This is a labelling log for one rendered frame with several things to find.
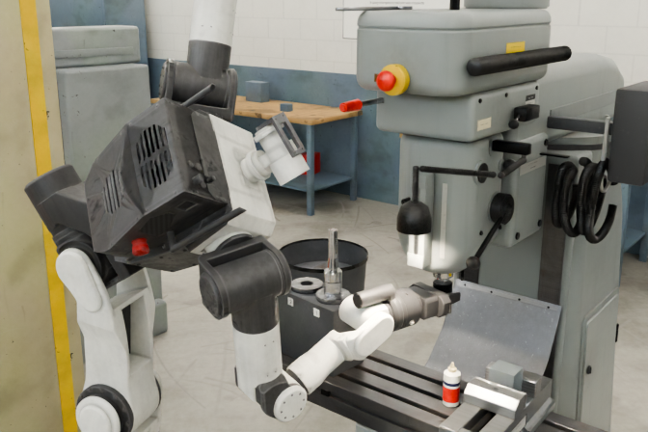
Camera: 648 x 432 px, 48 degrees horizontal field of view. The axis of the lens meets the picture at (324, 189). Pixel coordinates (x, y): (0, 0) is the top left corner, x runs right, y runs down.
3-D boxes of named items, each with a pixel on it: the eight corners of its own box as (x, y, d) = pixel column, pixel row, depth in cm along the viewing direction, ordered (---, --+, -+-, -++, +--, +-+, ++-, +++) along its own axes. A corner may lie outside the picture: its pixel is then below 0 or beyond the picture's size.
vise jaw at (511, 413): (514, 420, 158) (516, 404, 157) (463, 401, 165) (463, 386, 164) (526, 408, 162) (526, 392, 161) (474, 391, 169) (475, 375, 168)
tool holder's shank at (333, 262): (341, 270, 191) (341, 229, 188) (334, 273, 188) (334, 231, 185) (332, 267, 193) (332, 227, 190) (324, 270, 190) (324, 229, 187)
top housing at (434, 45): (455, 99, 136) (459, 12, 132) (343, 89, 152) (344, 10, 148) (553, 78, 171) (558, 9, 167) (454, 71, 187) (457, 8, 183)
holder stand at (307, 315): (333, 378, 189) (333, 307, 184) (277, 350, 204) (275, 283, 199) (364, 362, 197) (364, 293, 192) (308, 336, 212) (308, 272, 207)
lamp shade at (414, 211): (392, 232, 149) (392, 203, 148) (401, 223, 156) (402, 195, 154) (426, 236, 147) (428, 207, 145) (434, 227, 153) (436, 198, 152)
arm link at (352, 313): (407, 336, 162) (367, 349, 156) (376, 316, 171) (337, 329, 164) (410, 289, 159) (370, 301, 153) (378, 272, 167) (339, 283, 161)
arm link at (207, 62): (173, 40, 155) (165, 104, 155) (178, 35, 147) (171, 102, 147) (227, 50, 159) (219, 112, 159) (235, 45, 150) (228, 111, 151)
